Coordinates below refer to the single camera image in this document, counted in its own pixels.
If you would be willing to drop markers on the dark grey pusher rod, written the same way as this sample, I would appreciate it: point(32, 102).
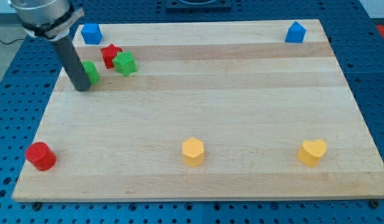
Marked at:
point(71, 63)

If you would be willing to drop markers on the wooden board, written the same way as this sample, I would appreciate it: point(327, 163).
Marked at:
point(248, 95)

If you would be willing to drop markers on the blue cube block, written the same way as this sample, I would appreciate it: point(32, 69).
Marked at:
point(91, 34)

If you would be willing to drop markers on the red star block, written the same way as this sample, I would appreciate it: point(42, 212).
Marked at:
point(109, 53)

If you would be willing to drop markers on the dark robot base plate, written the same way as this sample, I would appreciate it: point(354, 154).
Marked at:
point(178, 5)

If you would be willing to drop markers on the yellow heart block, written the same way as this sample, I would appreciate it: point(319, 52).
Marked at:
point(311, 152)

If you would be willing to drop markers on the yellow hexagon block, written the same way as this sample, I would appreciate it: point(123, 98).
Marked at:
point(193, 152)

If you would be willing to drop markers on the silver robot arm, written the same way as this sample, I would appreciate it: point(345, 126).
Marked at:
point(52, 20)

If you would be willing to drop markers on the blue pentagon block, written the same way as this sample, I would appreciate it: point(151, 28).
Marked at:
point(296, 33)

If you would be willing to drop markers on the red cylinder block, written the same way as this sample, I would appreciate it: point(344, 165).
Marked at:
point(40, 156)

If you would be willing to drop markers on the green cylinder block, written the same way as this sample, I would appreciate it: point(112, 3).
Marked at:
point(91, 71)

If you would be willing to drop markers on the green star block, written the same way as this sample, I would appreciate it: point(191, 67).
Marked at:
point(124, 63)

